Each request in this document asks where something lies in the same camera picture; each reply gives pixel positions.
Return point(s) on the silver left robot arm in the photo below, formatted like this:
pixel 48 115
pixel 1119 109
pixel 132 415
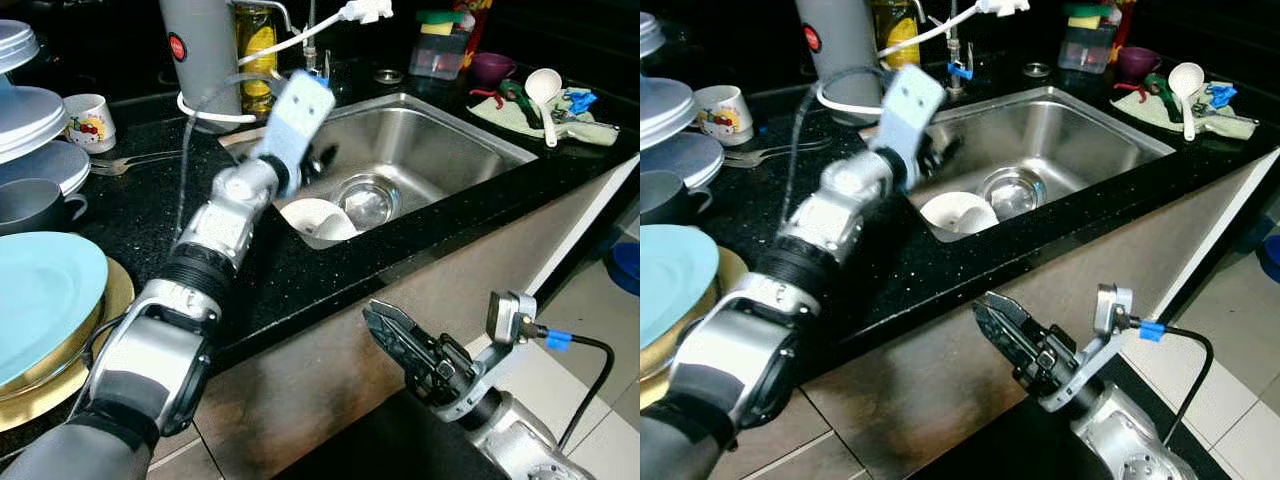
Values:
pixel 210 230
pixel 830 225

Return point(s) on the grey cylindrical appliance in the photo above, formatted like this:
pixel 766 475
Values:
pixel 205 60
pixel 840 50

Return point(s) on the dark grey mug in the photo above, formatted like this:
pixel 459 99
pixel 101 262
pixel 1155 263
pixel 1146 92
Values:
pixel 670 200
pixel 35 208

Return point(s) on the green red kitchen tool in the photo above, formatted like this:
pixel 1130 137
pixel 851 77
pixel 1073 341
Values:
pixel 1160 92
pixel 515 98

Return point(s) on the steel faucet with blue clip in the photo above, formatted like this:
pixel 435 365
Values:
pixel 309 45
pixel 955 50

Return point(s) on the light blue plate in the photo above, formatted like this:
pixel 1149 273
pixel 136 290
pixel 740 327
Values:
pixel 45 300
pixel 670 285

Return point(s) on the yellow glass jar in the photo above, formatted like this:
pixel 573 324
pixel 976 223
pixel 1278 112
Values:
pixel 895 35
pixel 258 45

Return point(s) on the pale green dish cloth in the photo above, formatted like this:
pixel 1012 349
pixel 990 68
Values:
pixel 1232 125
pixel 590 132

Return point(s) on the white plastic ladle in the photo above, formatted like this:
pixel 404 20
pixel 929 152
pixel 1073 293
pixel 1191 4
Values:
pixel 1186 78
pixel 543 85

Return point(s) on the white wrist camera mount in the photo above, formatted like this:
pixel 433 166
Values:
pixel 510 315
pixel 910 110
pixel 300 115
pixel 1112 308

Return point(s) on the white ceramic bowl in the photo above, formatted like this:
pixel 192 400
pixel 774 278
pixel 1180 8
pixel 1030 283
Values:
pixel 950 215
pixel 312 222

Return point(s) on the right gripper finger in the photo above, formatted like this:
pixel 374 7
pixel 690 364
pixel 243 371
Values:
pixel 400 345
pixel 415 328
pixel 1027 321
pixel 1012 338

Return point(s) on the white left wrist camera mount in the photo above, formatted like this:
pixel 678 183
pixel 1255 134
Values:
pixel 300 115
pixel 910 110

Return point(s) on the round metal sink stopper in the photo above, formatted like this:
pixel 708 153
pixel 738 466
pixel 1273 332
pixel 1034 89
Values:
pixel 1037 70
pixel 387 76

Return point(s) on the gold charger plate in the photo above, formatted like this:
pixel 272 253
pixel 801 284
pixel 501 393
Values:
pixel 40 412
pixel 655 392

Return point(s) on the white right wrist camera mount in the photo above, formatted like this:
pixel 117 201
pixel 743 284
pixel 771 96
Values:
pixel 1112 308
pixel 510 315

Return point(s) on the small blue kitchen tool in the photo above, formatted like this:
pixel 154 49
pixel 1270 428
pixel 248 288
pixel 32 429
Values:
pixel 1222 95
pixel 581 101

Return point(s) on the yellow green sponge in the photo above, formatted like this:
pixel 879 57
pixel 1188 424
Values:
pixel 1088 15
pixel 440 22

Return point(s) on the blue floor bowl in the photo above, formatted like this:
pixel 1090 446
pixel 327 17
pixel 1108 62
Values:
pixel 1270 258
pixel 625 270

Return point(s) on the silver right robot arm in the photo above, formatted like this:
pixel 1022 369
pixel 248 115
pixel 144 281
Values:
pixel 1140 445
pixel 530 450

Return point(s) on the purple cup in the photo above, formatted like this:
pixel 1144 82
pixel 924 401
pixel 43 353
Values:
pixel 493 70
pixel 1140 63

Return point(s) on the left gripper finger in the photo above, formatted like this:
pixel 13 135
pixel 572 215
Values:
pixel 951 149
pixel 328 158

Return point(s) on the clear plastic container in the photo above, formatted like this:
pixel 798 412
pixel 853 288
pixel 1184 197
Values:
pixel 1088 52
pixel 440 58

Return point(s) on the red package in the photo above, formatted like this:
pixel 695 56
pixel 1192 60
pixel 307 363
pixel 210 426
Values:
pixel 1124 22
pixel 475 25

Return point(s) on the white printed mug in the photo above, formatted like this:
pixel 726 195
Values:
pixel 90 122
pixel 722 115

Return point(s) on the stainless steel sink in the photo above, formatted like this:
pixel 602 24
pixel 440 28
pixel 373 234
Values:
pixel 1090 140
pixel 450 150

